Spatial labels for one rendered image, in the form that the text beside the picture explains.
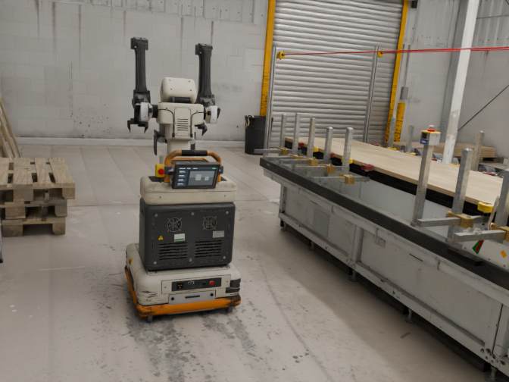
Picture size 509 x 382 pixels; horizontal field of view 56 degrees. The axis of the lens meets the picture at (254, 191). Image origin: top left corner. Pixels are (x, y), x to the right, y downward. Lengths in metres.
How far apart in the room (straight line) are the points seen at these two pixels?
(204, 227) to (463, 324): 1.54
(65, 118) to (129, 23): 2.04
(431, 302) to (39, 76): 7.56
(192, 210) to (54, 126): 6.60
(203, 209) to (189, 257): 0.30
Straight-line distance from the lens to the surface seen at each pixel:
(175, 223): 2.77
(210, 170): 2.67
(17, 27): 9.14
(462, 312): 2.93
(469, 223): 2.48
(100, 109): 9.17
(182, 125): 3.01
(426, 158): 2.65
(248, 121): 8.89
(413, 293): 3.20
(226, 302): 2.96
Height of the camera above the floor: 1.43
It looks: 13 degrees down
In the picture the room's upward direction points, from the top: 4 degrees clockwise
